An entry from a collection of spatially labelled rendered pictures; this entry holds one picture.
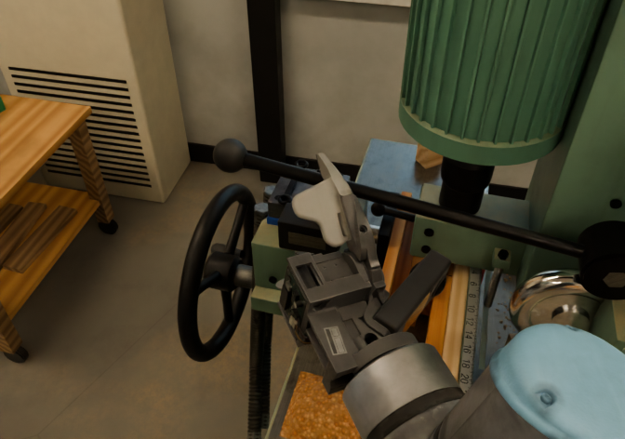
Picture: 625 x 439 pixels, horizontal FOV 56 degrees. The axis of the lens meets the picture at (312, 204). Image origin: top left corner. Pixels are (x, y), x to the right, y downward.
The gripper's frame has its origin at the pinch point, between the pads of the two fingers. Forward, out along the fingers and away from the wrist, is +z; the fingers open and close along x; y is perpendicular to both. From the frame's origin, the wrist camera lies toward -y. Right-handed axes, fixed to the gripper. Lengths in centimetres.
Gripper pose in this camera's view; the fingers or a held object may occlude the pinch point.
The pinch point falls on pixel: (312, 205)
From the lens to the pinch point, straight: 62.7
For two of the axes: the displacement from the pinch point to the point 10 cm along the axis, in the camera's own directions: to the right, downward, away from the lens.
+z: -4.1, -6.9, 6.0
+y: -9.0, 1.8, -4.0
